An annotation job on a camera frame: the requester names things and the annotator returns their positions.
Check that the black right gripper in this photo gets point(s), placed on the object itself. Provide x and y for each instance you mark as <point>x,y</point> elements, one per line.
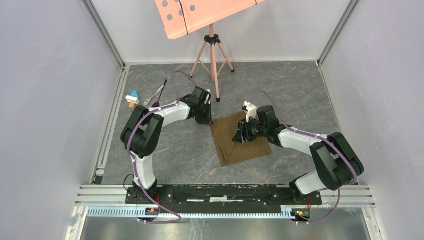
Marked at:
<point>243,126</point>

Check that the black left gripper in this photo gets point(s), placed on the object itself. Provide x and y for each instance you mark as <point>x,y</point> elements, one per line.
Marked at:
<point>208,120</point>

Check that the brown cloth napkin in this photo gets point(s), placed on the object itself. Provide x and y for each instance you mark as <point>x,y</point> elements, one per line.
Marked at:
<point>230,152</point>

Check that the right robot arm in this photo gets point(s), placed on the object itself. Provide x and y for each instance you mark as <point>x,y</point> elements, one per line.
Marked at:
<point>336,163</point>

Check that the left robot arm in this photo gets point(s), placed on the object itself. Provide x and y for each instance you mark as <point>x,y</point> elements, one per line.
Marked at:
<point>142,131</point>

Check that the purple plastic spoon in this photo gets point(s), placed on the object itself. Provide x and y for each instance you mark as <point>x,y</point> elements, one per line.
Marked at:
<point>157,103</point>

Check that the clear plastic fork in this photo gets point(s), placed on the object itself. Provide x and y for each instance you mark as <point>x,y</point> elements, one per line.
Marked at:
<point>148,100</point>

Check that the blue and wood toy block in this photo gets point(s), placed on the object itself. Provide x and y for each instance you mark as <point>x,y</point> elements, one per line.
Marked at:
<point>133,99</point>

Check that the pink music stand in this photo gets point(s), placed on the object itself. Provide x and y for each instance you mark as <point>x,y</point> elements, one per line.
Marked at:
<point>183,17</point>

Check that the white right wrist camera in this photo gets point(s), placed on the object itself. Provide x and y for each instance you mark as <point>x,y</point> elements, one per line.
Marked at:
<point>250,111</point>

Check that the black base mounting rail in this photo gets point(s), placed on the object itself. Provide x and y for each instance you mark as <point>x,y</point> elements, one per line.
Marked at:
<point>222,199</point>

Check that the white toothed cable strip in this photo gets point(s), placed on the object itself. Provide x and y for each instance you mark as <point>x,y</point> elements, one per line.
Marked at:
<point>152,213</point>

